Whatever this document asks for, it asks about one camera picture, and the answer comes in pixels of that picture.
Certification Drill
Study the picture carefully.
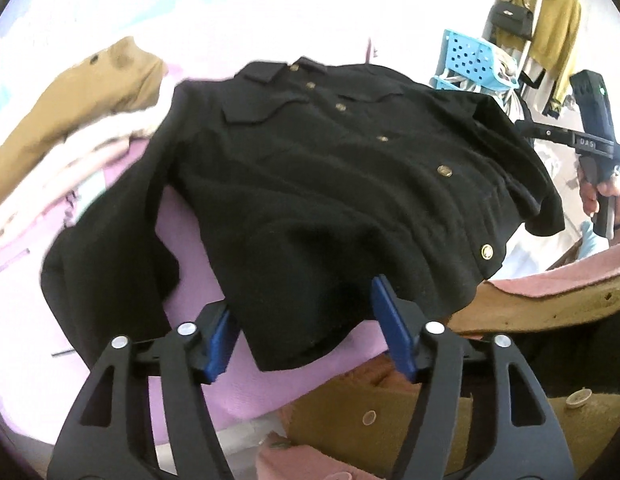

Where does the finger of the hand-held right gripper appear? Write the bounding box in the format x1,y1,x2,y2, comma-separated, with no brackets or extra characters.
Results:
514,119,582,150

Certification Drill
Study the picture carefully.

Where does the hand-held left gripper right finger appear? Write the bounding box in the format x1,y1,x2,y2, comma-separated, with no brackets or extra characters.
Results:
371,275,576,480

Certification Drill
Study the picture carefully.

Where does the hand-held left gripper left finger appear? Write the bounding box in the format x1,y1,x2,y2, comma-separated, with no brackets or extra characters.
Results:
46,301,236,480

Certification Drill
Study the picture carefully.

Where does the black jacket with gold buttons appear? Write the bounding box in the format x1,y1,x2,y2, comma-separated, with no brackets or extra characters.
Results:
40,57,565,373

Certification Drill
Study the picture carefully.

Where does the cream clothes pile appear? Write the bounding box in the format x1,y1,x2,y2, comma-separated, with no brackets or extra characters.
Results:
0,107,158,266

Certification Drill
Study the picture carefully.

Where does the person's right hand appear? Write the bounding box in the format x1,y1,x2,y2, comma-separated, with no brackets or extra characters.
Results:
577,162,620,217

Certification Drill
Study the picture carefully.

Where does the white garment with black trim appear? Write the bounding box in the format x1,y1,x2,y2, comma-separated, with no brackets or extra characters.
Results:
519,55,557,111

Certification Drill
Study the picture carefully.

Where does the mustard cardigan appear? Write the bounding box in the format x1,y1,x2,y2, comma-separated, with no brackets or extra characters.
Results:
495,0,582,116

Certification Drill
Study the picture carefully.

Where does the blue plastic basket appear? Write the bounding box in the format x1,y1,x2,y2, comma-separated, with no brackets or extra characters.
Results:
430,29,521,95

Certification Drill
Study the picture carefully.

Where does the light blue cloth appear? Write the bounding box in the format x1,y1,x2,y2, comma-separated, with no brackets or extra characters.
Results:
579,221,605,262

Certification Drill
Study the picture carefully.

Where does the black handbag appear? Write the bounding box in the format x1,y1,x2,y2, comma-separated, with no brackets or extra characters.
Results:
491,0,536,41

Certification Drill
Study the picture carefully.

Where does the brown fleece coat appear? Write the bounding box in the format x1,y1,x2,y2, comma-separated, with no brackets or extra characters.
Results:
282,260,620,480

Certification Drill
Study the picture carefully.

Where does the pink fleece cloth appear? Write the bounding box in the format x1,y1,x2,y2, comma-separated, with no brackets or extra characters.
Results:
255,430,356,480
492,247,620,306

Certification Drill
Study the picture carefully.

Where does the tan coat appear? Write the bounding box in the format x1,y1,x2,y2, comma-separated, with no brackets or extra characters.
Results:
0,36,168,211

